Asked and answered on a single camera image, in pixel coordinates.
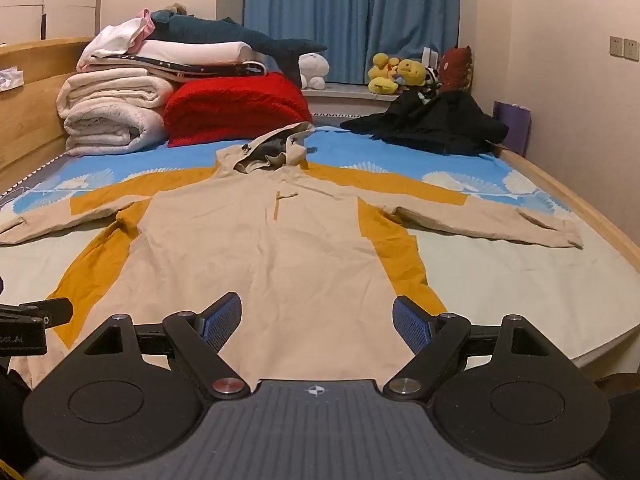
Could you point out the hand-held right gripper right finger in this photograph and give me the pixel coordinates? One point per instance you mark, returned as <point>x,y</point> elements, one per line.
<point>412,325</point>

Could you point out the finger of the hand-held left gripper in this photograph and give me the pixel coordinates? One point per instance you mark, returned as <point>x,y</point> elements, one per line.
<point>55,310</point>

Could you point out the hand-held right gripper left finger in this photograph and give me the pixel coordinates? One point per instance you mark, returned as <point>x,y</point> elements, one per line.
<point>222,320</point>

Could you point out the beige and mustard hooded jacket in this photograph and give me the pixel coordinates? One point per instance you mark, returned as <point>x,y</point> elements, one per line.
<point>280,270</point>

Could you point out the dark cloth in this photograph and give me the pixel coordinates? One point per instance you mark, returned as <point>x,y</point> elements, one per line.
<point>12,410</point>

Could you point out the black jacket pile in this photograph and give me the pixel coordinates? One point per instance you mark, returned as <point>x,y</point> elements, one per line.
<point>440,120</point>

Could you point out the stack of white folded quilts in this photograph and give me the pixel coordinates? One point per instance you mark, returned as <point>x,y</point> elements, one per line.
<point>110,110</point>

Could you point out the red folded blanket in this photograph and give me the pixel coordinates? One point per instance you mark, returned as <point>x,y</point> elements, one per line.
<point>235,105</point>

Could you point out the purple bag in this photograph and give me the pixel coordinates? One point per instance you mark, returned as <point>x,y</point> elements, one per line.
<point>515,125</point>

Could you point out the tissue pack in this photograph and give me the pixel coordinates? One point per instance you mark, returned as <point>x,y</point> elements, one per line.
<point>11,80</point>

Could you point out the white windowsill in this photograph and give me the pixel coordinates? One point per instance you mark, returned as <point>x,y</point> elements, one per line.
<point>350,92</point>

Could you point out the black and white striped plush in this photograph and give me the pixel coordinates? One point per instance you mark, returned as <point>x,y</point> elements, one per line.
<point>431,77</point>

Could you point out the yellow duck plush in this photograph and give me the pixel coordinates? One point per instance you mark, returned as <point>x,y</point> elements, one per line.
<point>381,72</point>
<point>410,72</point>

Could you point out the dark red owl cushion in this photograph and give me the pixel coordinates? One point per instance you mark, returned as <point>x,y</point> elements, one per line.
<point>456,67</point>

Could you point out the small white box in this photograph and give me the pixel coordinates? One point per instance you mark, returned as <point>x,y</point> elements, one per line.
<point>430,57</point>

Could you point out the white plush toy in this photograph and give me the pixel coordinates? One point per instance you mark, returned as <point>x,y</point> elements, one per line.
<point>314,67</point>

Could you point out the pink and white garment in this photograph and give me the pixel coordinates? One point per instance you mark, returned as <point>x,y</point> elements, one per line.
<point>117,35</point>

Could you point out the dark teal shark plush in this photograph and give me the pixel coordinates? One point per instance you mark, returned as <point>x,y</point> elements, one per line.
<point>210,30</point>

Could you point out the small tan plush toy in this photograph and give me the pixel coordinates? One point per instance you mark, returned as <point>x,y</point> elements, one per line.
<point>177,8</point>

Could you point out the blue curtain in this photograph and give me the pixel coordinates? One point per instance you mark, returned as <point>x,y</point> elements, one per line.
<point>350,10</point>

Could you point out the wall socket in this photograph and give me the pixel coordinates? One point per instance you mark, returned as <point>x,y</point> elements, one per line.
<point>631,49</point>
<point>616,46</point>

